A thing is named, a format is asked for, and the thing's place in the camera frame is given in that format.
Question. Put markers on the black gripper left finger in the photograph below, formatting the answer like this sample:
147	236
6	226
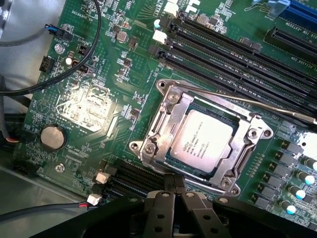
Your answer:
159	210

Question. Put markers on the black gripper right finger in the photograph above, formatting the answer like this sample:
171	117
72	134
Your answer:
204	218

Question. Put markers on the black RAM slot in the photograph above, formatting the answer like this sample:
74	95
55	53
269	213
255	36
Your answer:
210	37
121	192
210	64
138	171
131	182
210	50
210	77

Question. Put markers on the black capacitor cyan top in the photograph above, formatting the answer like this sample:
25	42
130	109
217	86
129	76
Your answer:
309	163
288	207
297	192
305	178

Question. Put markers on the silver socket cover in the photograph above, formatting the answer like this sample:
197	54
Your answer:
161	124

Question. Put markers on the silver mounting screw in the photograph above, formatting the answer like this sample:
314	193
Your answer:
60	168

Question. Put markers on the reflective silver chipset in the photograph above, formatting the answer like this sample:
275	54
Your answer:
84	109

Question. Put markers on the silver locking lever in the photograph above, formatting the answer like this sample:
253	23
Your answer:
247	99

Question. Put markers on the silver coin cell battery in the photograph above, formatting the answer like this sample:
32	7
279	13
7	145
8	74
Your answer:
53	137

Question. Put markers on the green motherboard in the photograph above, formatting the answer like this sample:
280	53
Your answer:
123	81

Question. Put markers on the black pin header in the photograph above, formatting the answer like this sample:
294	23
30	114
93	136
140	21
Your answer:
47	64

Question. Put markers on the small capacitor cyan top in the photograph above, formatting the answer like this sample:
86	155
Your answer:
157	23

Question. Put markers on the black expansion slot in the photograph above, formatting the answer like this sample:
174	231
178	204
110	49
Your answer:
292	39

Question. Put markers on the white board connector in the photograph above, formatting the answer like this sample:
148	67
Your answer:
171	8

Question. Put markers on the light blue retention clip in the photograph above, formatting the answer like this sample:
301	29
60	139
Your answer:
278	7

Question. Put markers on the blue expansion slot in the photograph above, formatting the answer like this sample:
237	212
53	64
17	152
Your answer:
303	10

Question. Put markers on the silver CPU socket frame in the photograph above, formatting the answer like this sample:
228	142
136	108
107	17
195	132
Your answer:
162	85

